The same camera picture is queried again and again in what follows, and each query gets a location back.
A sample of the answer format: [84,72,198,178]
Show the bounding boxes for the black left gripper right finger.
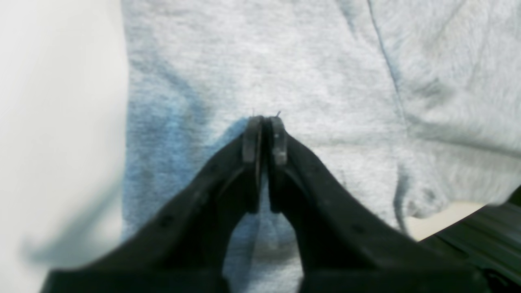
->
[267,117,489,293]

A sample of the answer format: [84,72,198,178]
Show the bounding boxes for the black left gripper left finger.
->
[42,116,264,293]

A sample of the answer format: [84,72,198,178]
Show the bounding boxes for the grey t-shirt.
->
[120,0,521,293]

